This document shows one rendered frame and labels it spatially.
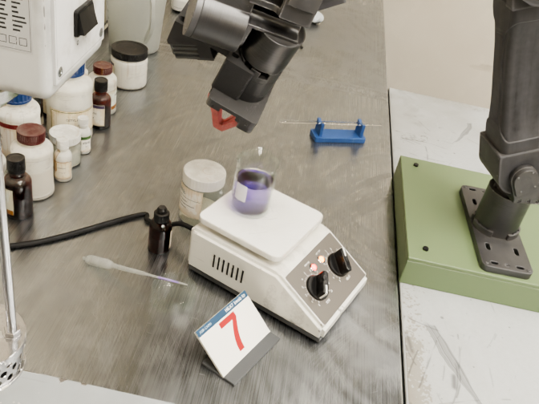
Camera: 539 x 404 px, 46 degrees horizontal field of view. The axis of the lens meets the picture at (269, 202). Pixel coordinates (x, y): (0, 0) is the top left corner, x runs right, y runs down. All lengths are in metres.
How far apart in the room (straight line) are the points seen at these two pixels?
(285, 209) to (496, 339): 0.32
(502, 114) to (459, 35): 1.44
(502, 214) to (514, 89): 0.19
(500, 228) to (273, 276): 0.35
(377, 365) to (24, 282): 0.43
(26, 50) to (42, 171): 0.60
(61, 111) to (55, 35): 0.71
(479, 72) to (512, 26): 1.56
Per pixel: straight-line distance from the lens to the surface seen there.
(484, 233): 0.95
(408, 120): 1.33
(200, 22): 0.69
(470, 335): 0.87
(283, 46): 0.70
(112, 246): 0.86
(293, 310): 0.76
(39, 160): 0.90
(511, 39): 0.80
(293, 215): 0.81
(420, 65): 2.31
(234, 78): 0.74
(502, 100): 0.84
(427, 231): 0.93
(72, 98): 1.02
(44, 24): 0.31
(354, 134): 1.20
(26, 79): 0.33
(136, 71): 1.22
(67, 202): 0.93
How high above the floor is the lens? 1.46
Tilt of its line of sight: 35 degrees down
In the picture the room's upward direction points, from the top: 12 degrees clockwise
